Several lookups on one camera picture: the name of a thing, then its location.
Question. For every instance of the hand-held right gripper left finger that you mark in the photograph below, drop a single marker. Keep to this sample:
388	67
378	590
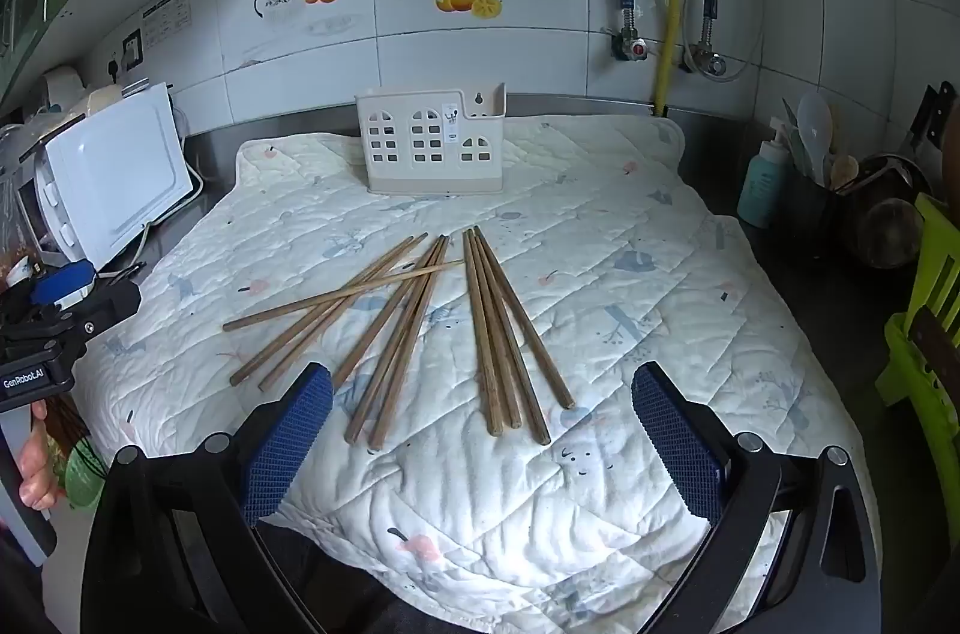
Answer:
289	446

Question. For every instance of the white quilted printed mat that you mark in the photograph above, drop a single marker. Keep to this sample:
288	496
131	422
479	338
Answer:
600	304

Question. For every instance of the white microwave oven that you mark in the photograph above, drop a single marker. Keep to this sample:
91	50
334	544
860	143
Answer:
112	177

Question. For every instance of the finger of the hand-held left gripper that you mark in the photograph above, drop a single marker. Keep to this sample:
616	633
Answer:
112	306
64	283

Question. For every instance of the cream kitchen appliance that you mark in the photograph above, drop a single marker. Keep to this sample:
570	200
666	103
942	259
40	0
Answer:
82	98

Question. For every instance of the teal plastic bottle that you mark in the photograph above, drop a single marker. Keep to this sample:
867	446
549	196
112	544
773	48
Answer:
761	188

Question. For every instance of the wooden spoon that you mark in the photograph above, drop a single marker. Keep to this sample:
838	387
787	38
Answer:
844	169

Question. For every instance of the dark round pot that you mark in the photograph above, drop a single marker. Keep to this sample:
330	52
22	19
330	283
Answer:
885	221

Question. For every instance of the wall power socket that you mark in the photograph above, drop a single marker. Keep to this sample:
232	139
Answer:
133	49

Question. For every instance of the metal pipe valve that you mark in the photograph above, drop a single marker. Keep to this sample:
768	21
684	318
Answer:
709	60

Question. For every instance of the person's left hand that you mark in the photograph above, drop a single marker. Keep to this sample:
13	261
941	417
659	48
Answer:
37	469

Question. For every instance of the white wall label sticker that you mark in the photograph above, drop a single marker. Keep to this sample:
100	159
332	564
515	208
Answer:
165	18

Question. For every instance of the lime green plastic stand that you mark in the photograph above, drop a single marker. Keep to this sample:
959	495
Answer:
937	259

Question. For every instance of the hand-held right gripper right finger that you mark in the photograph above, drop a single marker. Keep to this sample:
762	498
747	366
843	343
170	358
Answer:
675	446

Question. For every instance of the cream plastic chopstick holder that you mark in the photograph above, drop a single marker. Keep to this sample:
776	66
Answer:
420	182

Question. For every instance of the green plastic piece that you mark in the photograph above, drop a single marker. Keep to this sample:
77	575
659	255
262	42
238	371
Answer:
82	476

